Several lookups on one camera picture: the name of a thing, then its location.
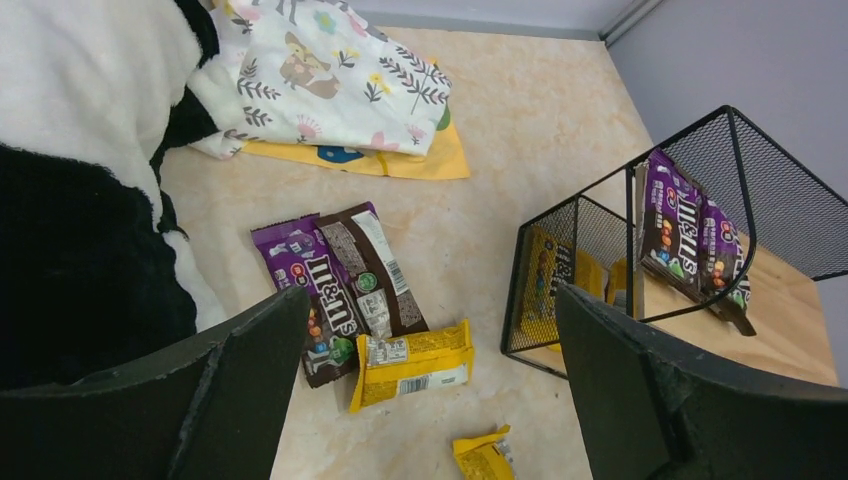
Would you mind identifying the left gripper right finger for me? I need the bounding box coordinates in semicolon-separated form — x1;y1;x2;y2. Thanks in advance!
555;285;847;479

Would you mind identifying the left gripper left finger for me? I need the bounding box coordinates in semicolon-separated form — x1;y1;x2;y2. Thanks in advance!
1;287;310;479

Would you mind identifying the purple m&m bag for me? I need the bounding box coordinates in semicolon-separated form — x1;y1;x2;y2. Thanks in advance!
251;214;365;389
698;197;757;337
640;149;702;301

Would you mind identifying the yellow M&M bag small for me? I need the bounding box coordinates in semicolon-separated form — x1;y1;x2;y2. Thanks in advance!
452;424;517;480

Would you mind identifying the yellow M&M bags lower shelf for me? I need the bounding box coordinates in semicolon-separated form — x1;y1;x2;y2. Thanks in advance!
519;226;627;353

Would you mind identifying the purple M&M bag on shelf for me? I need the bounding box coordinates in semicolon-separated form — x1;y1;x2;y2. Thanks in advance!
640;149;702;301

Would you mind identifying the purple M&M bag on table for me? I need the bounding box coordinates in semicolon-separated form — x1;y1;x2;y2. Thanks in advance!
251;214;365;389

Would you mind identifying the yellow M&M bag on table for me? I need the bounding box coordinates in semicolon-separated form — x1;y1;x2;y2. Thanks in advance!
348;319;475;414

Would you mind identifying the black white checkered pillow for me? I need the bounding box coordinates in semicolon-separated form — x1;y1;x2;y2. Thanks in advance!
1;1;238;390

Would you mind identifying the brown M&M bag on table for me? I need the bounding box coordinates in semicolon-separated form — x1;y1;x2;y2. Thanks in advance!
315;202;429;339

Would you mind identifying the yellow cloth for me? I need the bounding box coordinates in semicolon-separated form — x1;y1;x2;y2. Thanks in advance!
243;124;471;181

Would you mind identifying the floral white cloth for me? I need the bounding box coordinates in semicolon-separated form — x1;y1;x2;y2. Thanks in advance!
193;1;452;159

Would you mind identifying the black wire wooden shelf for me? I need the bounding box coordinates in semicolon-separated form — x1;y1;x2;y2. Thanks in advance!
500;105;847;385

